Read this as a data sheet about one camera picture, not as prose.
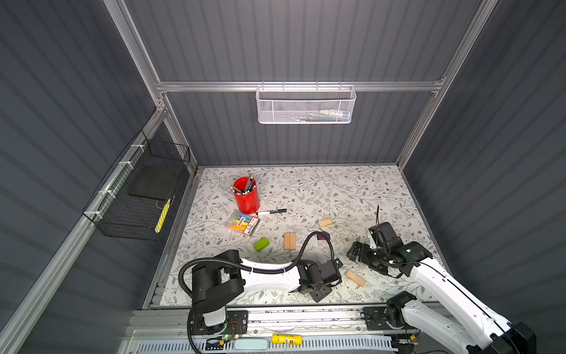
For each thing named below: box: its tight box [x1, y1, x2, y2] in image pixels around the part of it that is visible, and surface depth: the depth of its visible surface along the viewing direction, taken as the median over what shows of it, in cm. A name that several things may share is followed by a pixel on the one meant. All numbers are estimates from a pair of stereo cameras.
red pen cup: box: [231, 175, 261, 215], surface depth 98 cm
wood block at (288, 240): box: [283, 232, 293, 251], surface depth 94 cm
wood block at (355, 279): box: [345, 269, 367, 288], surface depth 84 cm
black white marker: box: [255, 208, 287, 216], surface depth 104 cm
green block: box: [254, 237, 271, 253], surface depth 93 cm
